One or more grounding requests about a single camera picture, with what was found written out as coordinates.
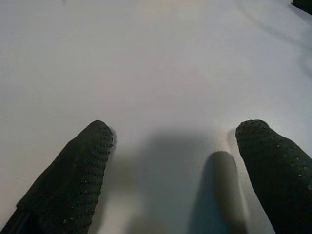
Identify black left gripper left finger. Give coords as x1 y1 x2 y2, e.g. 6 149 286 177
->
0 119 115 234

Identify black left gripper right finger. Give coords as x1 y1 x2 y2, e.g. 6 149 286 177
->
235 119 312 234

